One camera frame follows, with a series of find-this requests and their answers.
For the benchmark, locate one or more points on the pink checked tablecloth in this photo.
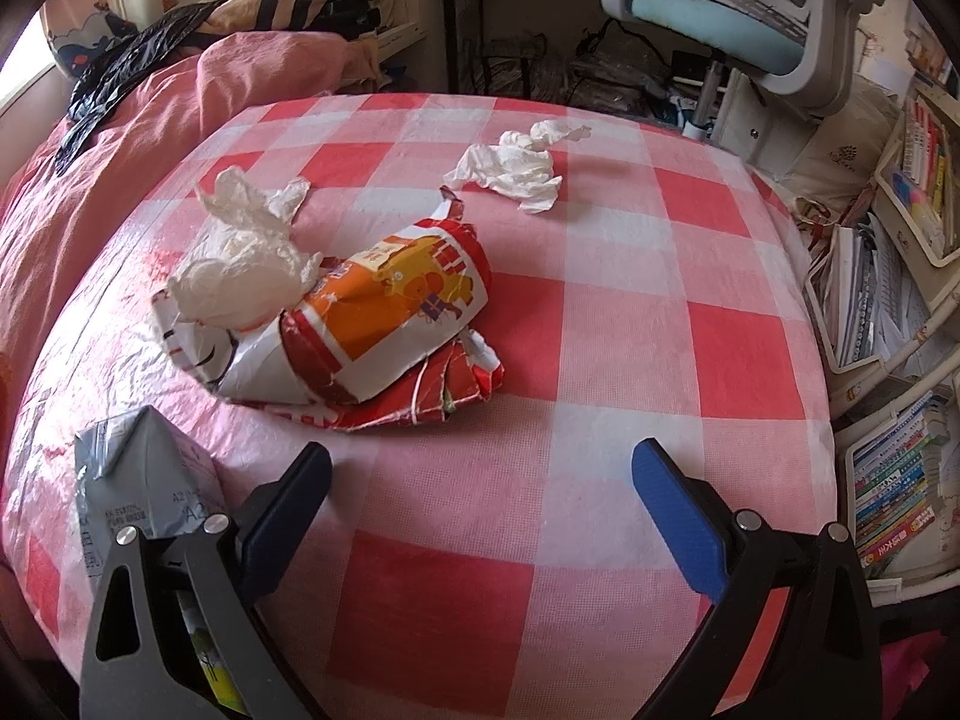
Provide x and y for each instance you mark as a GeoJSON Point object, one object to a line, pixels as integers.
{"type": "Point", "coordinates": [525, 360]}

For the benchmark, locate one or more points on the crushed milk carton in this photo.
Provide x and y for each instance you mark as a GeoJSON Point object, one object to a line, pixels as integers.
{"type": "Point", "coordinates": [142, 480]}

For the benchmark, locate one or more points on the grey blue office chair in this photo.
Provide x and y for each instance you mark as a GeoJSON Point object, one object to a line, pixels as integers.
{"type": "Point", "coordinates": [712, 22]}

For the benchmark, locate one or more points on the cream storage cart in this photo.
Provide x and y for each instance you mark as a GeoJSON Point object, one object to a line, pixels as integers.
{"type": "Point", "coordinates": [900, 202]}

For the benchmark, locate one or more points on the white tissue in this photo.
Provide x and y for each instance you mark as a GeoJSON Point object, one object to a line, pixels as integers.
{"type": "Point", "coordinates": [517, 165]}
{"type": "Point", "coordinates": [240, 270]}

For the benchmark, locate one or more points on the stack of white papers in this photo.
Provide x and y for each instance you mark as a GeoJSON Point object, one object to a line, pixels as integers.
{"type": "Point", "coordinates": [862, 292]}

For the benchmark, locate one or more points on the pink duvet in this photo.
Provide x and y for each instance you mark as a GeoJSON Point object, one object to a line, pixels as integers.
{"type": "Point", "coordinates": [255, 64]}

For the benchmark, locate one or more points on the row of colourful books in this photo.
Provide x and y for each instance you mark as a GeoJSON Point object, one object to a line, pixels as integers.
{"type": "Point", "coordinates": [900, 487]}

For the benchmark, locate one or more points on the row of tall books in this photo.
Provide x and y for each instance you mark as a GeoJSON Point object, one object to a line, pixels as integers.
{"type": "Point", "coordinates": [934, 52]}

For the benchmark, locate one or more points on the black puffer jacket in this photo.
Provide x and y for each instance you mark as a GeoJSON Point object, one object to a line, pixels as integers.
{"type": "Point", "coordinates": [112, 75]}

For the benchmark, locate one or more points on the cartoon print curtain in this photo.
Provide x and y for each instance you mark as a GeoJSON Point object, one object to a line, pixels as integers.
{"type": "Point", "coordinates": [69, 45]}

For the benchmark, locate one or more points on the red orange snack bag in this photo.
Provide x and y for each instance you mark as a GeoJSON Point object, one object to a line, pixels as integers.
{"type": "Point", "coordinates": [397, 292]}

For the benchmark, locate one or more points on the beige black striped cloth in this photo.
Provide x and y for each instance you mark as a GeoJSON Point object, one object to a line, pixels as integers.
{"type": "Point", "coordinates": [300, 4]}

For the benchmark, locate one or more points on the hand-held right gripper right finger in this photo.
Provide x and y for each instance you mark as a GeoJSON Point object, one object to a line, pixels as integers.
{"type": "Point", "coordinates": [679, 529]}

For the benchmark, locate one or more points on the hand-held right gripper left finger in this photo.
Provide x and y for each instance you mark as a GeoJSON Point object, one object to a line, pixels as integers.
{"type": "Point", "coordinates": [289, 521]}

